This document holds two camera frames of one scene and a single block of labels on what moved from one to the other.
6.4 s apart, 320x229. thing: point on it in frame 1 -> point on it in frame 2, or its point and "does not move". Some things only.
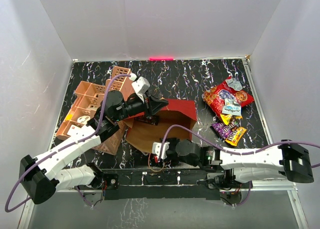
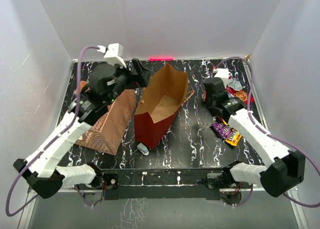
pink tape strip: (170, 58) does not move
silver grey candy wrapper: (235, 83) does not move
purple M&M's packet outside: (223, 130) does not move
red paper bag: (176, 120) -> (163, 96)
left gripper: (151, 105) -> (136, 81)
